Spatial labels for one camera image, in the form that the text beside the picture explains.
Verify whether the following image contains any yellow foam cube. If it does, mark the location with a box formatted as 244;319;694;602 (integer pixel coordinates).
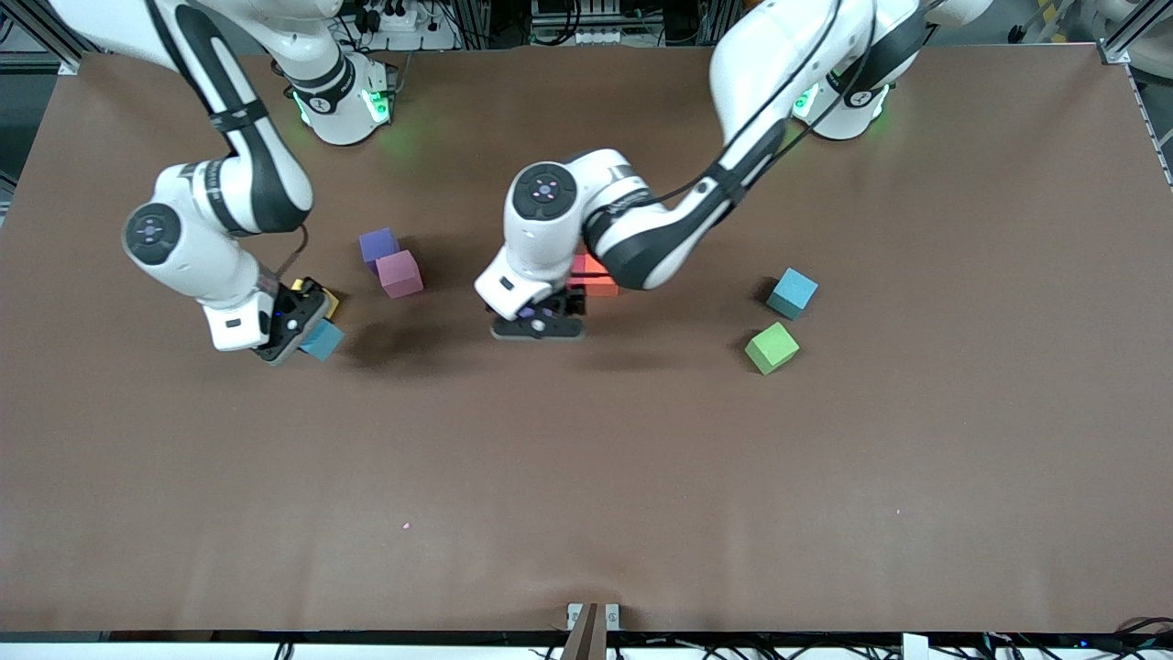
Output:
291;279;341;321

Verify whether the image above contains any orange foam cube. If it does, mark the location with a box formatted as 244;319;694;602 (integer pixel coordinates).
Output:
572;254;620;299

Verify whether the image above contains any cyan foam cube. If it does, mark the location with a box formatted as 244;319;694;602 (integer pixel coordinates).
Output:
300;318;346;362
766;268;819;321

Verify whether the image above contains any pink foam cube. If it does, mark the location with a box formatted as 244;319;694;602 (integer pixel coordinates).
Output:
376;249;425;300

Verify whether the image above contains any green foam cube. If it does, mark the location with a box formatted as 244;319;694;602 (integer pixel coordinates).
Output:
745;322;801;376

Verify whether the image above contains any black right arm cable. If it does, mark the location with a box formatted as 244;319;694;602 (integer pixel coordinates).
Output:
275;224;311;281

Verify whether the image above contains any silver mount bracket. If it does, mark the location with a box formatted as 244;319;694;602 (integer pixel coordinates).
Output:
561;601;621;660

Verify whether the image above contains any black floor cable bundle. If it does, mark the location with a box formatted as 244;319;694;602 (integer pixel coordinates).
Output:
981;616;1173;659

